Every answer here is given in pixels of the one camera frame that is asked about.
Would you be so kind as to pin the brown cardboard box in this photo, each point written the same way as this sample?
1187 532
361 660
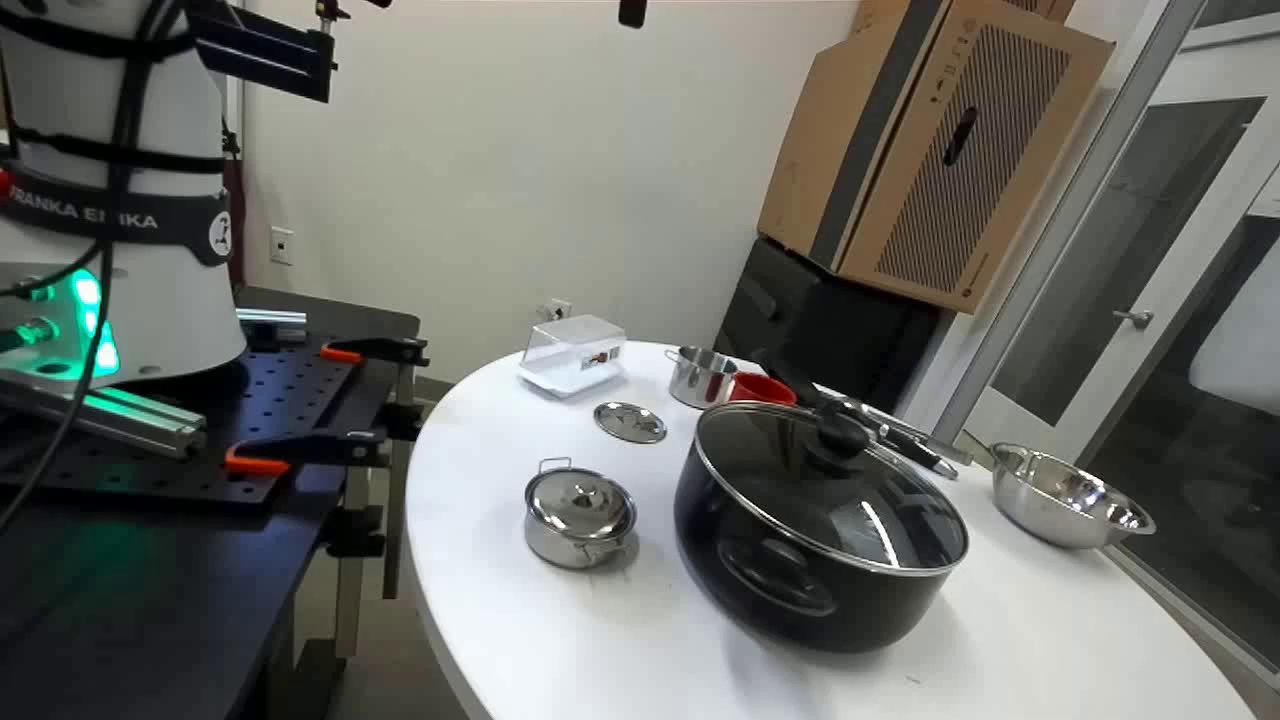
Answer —
935 145

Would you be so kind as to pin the flat small steel lid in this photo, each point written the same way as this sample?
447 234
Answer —
631 422

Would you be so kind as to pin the small black hanging object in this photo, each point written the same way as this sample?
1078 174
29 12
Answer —
631 10

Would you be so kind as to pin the large black cooking pot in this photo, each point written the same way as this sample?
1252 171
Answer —
782 592

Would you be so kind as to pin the small steel pot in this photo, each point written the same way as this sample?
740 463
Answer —
573 546

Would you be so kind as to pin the black perforated robot table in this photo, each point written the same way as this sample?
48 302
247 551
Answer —
145 585

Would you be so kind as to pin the aluminium extrusion rail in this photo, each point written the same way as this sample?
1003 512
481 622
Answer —
112 415

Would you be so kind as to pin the glass lid black knob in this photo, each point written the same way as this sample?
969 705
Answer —
814 484

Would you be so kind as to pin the clear plastic container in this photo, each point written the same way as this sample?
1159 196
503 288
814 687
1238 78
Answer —
568 356

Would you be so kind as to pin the white wall outlet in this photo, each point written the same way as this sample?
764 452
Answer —
282 245
559 309

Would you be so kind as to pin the domed steel pot lid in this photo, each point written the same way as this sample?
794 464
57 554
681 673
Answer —
582 497

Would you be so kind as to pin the black camera on stand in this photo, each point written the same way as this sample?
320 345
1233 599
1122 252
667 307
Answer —
282 59

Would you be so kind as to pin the red bowl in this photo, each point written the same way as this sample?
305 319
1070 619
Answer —
764 389

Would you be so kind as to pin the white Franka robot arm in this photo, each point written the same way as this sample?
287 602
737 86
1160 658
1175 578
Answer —
153 302

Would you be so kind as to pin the small steel cup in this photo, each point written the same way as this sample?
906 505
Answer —
699 383

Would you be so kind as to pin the steel mixing bowl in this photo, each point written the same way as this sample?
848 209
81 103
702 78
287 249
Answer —
1067 505

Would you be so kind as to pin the white framed glass door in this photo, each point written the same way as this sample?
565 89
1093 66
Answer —
1175 345

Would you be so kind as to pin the black box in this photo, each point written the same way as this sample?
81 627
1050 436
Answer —
826 324

